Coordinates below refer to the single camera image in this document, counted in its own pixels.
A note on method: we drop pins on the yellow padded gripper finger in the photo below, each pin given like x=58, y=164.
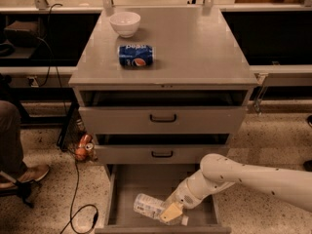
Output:
x=171, y=212

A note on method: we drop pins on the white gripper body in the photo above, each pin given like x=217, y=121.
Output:
x=182, y=197

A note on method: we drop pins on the clear plastic water bottle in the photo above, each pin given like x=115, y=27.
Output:
x=152, y=207

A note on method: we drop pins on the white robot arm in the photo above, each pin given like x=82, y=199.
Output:
x=218, y=172

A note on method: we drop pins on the middle grey drawer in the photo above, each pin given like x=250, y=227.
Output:
x=136, y=149

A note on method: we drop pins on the grey drawer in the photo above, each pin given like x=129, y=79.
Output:
x=136, y=149
x=198, y=112
x=157, y=181

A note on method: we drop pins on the bottom grey drawer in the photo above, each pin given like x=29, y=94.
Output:
x=157, y=181

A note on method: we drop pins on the top grey drawer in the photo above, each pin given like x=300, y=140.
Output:
x=198, y=112

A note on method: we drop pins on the grey drawer cabinet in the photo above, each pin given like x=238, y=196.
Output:
x=192, y=49

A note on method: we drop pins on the orange soda can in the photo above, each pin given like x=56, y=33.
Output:
x=84, y=140
x=84, y=151

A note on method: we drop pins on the tan shoe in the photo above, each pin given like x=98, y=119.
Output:
x=36, y=173

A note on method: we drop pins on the blue pepsi can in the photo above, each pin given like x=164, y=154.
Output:
x=135, y=55

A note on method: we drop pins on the black chair base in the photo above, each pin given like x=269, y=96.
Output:
x=22, y=190

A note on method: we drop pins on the person leg brown trousers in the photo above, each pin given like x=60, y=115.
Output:
x=11, y=153

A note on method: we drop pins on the white ceramic bowl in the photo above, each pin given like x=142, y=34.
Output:
x=125, y=24

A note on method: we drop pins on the black box on shelf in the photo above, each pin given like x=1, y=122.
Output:
x=22, y=33

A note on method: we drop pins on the black middle drawer handle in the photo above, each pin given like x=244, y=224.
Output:
x=165, y=154

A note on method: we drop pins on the black drawer handle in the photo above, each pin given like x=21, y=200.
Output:
x=156, y=119
x=165, y=154

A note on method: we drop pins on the black top drawer handle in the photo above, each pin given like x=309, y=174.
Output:
x=156, y=119

